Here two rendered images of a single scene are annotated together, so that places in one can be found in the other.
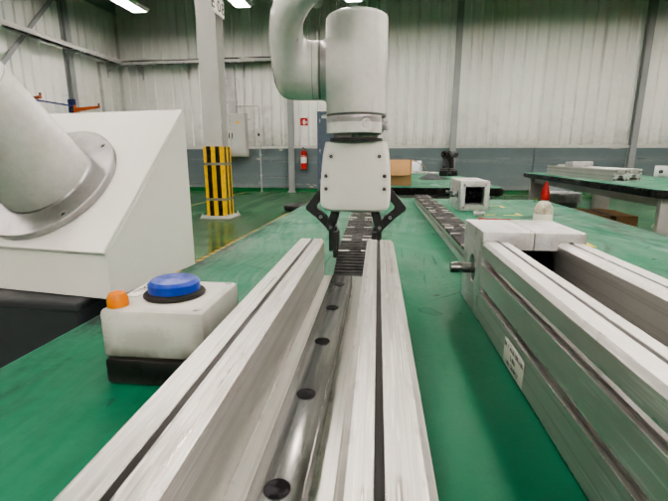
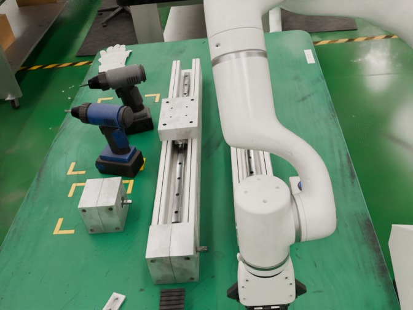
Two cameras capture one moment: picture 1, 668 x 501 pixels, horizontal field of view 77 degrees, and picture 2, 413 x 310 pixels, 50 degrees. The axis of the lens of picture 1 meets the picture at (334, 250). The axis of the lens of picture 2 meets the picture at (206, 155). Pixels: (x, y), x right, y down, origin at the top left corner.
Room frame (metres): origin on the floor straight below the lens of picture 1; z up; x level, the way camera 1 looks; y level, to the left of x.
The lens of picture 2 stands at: (1.09, -0.11, 1.60)
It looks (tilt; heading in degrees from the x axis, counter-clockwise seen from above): 39 degrees down; 179
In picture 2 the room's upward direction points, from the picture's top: 8 degrees counter-clockwise
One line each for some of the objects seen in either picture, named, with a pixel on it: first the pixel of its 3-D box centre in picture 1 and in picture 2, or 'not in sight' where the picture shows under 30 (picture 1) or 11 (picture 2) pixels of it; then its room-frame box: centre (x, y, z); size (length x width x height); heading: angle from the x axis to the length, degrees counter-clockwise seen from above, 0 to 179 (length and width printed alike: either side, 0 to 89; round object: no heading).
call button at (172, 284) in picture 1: (174, 289); not in sight; (0.33, 0.13, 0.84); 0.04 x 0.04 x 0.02
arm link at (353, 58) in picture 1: (353, 66); (265, 219); (0.62, -0.03, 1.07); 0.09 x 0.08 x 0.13; 89
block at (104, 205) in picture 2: not in sight; (109, 205); (0.27, -0.36, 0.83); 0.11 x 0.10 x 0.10; 83
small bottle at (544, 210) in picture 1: (543, 210); not in sight; (0.89, -0.45, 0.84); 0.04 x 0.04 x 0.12
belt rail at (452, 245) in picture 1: (437, 217); not in sight; (1.09, -0.27, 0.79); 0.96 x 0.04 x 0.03; 174
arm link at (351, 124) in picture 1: (357, 127); (263, 252); (0.62, -0.03, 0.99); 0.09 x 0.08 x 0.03; 84
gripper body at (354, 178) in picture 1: (355, 172); (265, 274); (0.62, -0.03, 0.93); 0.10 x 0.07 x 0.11; 84
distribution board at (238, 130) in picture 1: (240, 149); not in sight; (11.68, 2.55, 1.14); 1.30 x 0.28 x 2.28; 82
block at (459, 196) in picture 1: (466, 195); not in sight; (1.38, -0.43, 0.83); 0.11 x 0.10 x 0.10; 86
